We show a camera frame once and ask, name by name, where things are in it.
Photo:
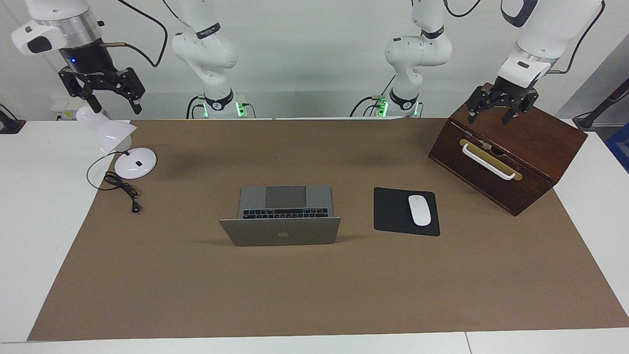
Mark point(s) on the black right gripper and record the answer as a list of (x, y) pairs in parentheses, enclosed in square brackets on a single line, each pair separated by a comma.
[(88, 61)]

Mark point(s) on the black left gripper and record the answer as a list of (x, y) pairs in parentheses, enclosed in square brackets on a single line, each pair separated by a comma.
[(513, 91)]

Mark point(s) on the silver laptop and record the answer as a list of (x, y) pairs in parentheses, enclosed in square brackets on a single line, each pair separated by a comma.
[(280, 232)]

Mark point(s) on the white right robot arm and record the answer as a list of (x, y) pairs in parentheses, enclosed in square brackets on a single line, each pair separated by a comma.
[(206, 49)]

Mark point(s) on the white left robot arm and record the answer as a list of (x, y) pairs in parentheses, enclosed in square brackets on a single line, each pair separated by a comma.
[(417, 49)]

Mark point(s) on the dark wooden box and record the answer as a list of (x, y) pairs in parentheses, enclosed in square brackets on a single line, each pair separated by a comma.
[(530, 132)]

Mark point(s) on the white desk lamp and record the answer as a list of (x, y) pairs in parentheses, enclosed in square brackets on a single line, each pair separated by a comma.
[(110, 132)]

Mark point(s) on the white power strip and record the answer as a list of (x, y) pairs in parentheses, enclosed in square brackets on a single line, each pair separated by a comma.
[(64, 105)]

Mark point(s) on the black stand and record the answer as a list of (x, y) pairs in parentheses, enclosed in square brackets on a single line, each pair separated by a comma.
[(597, 114)]

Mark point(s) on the blue crate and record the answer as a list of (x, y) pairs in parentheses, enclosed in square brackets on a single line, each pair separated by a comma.
[(620, 147)]

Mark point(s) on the white computer mouse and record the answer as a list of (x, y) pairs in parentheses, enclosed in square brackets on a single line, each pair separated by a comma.
[(419, 210)]

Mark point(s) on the black mouse pad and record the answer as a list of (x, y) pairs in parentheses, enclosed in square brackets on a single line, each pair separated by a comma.
[(390, 211)]

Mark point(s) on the brown table mat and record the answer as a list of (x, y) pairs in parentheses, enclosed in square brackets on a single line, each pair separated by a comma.
[(295, 295)]

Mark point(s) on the black clamp mount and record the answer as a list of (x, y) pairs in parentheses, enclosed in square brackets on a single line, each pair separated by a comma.
[(10, 125)]

